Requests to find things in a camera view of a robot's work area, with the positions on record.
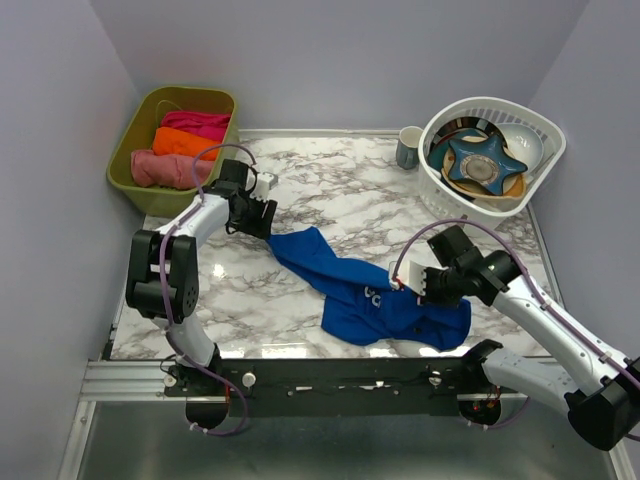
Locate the grey white mug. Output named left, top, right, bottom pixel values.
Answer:
left=395, top=126, right=423, bottom=170

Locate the white plastic dish basket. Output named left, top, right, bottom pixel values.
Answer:
left=418, top=96, right=567, bottom=228

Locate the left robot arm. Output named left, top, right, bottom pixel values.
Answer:
left=125, top=160, right=278, bottom=395

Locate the pink rolled t shirt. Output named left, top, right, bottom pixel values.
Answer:
left=130, top=150, right=214, bottom=190

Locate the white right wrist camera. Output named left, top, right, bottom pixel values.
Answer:
left=389, top=260, right=427, bottom=296

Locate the white bowl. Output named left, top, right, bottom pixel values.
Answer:
left=497, top=123, right=543, bottom=174

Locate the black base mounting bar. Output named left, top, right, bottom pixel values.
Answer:
left=164, top=352, right=513, bottom=418

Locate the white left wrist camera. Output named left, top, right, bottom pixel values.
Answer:
left=250, top=172, right=278, bottom=202

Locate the blue star shaped dish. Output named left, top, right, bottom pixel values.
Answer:
left=442, top=132, right=529, bottom=196

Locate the blue t shirt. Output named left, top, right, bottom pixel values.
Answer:
left=267, top=227, right=472, bottom=350

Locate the aluminium rail frame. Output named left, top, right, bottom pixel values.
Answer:
left=60, top=361, right=639, bottom=479

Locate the teal plate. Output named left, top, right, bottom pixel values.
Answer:
left=427, top=128, right=487, bottom=173

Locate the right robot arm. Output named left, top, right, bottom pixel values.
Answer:
left=422, top=225, right=639, bottom=451

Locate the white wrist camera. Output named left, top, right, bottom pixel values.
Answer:
left=250, top=172, right=278, bottom=202
left=389, top=260, right=427, bottom=296

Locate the olive green plastic bin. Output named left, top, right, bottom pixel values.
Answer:
left=105, top=85, right=240, bottom=217

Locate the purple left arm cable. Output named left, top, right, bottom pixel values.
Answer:
left=158, top=143, right=259, bottom=436

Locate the orange rolled t shirt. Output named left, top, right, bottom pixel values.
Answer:
left=151, top=127, right=221, bottom=161

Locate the magenta rolled t shirt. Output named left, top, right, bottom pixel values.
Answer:
left=159, top=110, right=231, bottom=142

